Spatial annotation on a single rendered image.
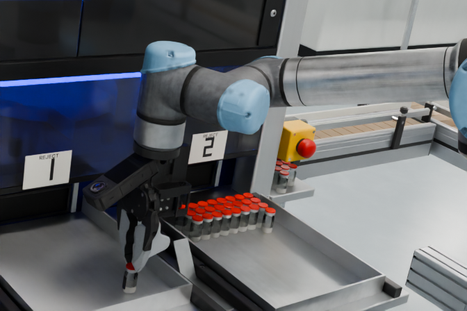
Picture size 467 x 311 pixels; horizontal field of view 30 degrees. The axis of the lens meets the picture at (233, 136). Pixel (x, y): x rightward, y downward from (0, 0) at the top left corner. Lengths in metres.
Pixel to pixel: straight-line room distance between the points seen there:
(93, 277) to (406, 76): 0.60
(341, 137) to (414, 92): 0.88
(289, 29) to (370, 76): 0.47
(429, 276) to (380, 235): 1.38
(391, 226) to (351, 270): 2.40
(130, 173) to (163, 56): 0.18
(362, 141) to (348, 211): 1.89
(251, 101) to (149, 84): 0.16
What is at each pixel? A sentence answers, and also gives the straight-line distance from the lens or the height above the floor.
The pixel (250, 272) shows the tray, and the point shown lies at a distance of 1.54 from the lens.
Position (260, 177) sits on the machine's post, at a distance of 1.79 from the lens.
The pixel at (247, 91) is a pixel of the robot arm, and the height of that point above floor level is 1.27.
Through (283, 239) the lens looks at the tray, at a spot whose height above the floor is 0.88.
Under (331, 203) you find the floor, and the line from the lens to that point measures 4.09.
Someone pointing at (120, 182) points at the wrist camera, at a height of 1.09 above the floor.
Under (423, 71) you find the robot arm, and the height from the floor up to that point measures 1.33.
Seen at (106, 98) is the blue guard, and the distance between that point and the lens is 1.49.
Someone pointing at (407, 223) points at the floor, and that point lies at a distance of 4.08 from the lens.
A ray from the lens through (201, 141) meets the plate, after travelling 1.64.
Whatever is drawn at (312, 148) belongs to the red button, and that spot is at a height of 1.00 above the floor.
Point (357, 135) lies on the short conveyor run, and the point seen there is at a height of 0.93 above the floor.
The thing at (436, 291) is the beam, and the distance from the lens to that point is 2.53.
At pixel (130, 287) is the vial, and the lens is 1.41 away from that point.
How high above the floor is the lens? 1.63
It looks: 20 degrees down
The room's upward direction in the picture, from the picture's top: 10 degrees clockwise
